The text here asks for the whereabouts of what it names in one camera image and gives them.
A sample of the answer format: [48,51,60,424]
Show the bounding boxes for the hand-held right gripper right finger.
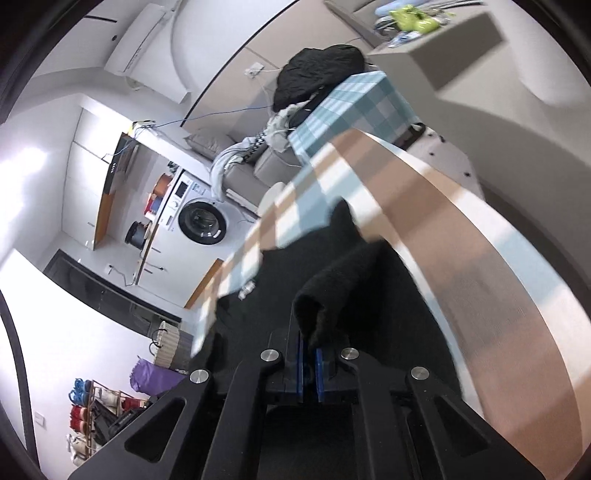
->
[315,344,548,480]

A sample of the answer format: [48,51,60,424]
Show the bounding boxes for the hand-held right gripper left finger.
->
[68,318,309,480]

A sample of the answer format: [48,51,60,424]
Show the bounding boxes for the black sweater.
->
[187,199,483,416]

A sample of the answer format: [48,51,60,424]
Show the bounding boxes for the woven laundry basket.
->
[148,318,192,370]

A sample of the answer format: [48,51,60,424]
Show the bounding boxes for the purple bag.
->
[129,357,188,400]

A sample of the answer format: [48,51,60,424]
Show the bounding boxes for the white lower cabinet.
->
[131,222,225,310]

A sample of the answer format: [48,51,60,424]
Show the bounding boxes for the white washing machine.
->
[159,170,229,244]

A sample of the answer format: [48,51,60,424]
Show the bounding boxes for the brown blue plaid tablecloth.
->
[191,129,585,480]

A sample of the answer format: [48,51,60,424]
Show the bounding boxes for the wooden shoe rack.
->
[74,379,153,462]

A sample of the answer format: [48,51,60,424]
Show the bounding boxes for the grey sofa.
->
[185,127,305,209]

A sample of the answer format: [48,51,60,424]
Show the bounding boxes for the dark glass door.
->
[44,249,183,324]

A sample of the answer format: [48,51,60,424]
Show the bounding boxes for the black cooking pot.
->
[124,220,151,250]

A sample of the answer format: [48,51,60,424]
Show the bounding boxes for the light grey garment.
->
[210,143,252,199]

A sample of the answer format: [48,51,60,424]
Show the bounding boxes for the houndstooth cushion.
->
[245,127,271,162]

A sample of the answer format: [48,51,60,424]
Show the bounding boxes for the pale grey clothing pile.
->
[265,104,305,151]

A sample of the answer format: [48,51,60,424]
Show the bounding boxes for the grey pillow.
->
[185,129,232,160]

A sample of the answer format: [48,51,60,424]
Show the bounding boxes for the blue checked tablecloth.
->
[288,70,419,160]

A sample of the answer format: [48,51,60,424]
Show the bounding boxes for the range hood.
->
[105,131,139,195]

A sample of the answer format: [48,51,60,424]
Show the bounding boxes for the white upper cabinets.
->
[69,106,134,252]

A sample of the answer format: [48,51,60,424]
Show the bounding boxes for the black padded jacket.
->
[272,44,368,112]

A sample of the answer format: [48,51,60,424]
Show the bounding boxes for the beige cabinet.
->
[367,11,504,90]

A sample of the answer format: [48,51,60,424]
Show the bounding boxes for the beige bed headboard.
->
[323,0,384,47]

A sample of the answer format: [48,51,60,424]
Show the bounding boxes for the white air conditioner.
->
[104,4,168,77]

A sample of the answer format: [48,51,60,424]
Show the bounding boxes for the green toy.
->
[390,4,439,33]

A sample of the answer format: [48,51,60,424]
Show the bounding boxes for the blue cable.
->
[152,105,278,127]

